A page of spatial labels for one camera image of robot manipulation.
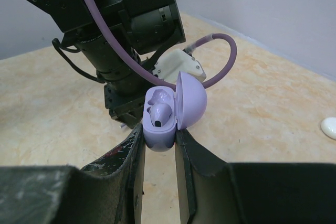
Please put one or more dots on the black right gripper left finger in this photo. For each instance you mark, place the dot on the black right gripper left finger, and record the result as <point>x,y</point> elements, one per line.
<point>107,190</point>

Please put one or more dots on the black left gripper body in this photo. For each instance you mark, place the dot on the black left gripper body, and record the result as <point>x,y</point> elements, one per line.
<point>126,110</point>

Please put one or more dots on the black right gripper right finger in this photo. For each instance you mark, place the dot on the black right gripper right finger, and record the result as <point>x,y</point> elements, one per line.
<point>211,190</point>

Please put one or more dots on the purple charging case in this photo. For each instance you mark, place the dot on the purple charging case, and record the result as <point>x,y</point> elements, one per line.
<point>167,110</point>

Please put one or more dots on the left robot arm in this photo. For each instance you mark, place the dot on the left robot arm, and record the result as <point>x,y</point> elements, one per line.
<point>145,29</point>

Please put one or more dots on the white round charging case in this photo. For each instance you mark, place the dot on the white round charging case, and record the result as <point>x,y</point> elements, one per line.
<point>328,127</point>

